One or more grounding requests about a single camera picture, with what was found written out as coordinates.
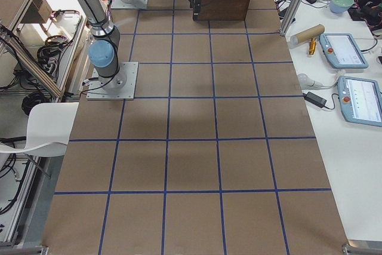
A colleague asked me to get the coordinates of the brass cylinder tool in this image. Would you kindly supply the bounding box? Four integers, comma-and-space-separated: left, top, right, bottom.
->
309, 38, 317, 56

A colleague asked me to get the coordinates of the cardboard tube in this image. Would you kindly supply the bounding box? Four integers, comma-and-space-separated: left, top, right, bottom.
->
291, 24, 325, 45

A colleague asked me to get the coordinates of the green bowl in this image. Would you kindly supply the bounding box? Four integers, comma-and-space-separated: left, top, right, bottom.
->
329, 0, 355, 14

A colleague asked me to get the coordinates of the black power adapter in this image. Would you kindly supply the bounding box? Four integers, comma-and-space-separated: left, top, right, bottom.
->
303, 91, 326, 108

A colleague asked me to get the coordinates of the teach pendant far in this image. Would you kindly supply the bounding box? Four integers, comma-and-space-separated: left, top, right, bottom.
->
319, 33, 369, 69

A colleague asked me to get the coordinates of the teach pendant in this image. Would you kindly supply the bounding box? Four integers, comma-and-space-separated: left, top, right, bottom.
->
319, 33, 369, 69
337, 76, 381, 127

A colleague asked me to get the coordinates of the teach pendant near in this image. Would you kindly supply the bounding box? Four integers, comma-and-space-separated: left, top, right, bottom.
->
337, 76, 381, 127

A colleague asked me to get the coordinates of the white chair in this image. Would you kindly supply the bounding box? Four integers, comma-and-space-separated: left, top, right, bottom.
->
1, 102, 79, 157

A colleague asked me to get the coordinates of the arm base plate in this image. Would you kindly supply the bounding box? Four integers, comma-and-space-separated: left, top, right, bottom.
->
86, 62, 138, 100
110, 0, 148, 10

